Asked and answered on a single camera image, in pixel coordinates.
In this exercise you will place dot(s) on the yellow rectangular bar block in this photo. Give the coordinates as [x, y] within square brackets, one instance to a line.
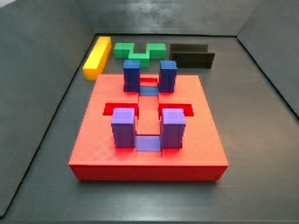
[98, 58]

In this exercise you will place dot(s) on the red insertion board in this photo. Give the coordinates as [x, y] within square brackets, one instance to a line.
[98, 160]

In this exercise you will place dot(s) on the purple U-shaped block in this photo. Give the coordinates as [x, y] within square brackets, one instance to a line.
[173, 128]

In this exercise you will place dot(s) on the dark blue U-shaped block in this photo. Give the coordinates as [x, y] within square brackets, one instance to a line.
[166, 81]

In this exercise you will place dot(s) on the black stepped block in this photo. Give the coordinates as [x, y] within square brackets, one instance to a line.
[192, 55]

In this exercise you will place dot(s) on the green zigzag block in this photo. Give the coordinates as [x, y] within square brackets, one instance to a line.
[154, 52]

